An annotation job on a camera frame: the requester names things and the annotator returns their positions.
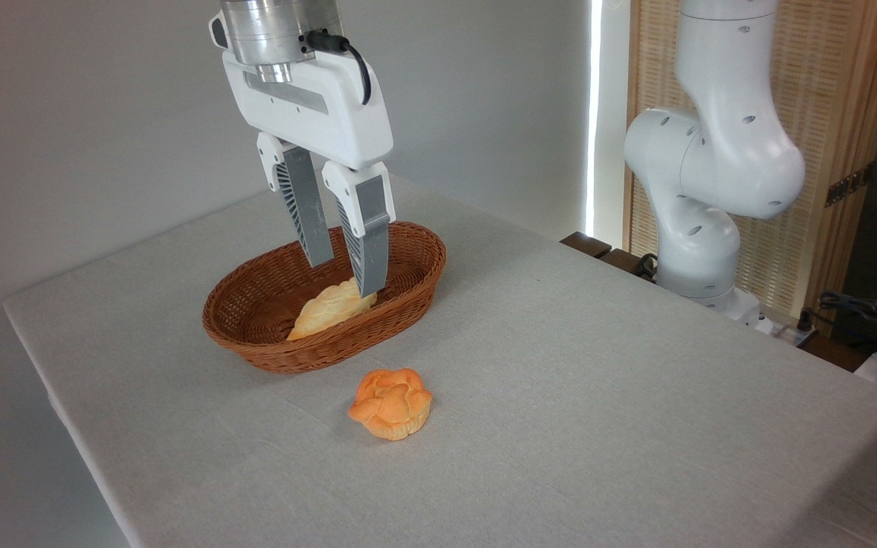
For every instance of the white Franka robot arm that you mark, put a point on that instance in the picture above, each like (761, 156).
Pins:
(728, 152)

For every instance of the brown wicker oval basket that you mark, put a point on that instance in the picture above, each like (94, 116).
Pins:
(416, 251)

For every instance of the dark metal screen hinge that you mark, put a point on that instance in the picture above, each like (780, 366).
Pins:
(849, 185)

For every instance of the orange flower-shaped bread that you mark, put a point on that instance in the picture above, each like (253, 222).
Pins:
(391, 405)

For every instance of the light grey tablecloth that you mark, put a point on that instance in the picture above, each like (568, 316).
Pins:
(598, 457)

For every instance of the white power strip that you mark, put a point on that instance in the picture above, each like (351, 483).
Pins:
(785, 331)

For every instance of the bamboo folding screen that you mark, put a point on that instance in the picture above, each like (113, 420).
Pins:
(827, 91)

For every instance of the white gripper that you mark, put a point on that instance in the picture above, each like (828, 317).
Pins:
(317, 110)

